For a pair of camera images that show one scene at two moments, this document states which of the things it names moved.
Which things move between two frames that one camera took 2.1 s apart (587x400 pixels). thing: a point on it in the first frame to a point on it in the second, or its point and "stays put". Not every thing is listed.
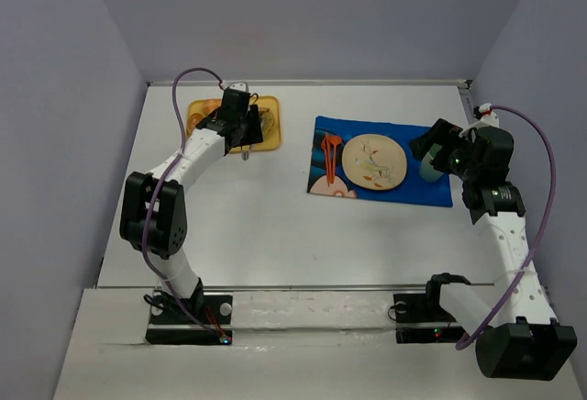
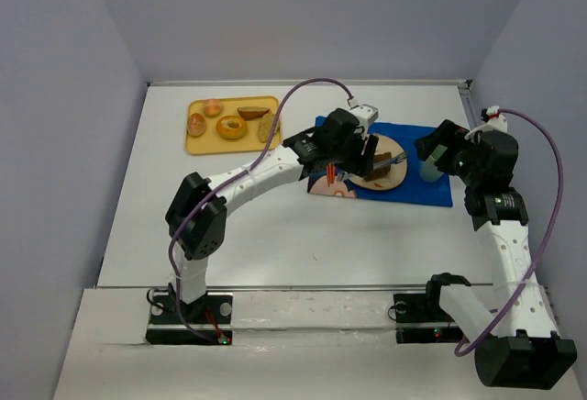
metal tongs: (246, 149) to (343, 175)
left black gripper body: (249, 131) to (363, 154)
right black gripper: (440, 141) stays put
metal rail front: (285, 287) stays put
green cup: (426, 170) stays put
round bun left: (192, 122) stays put
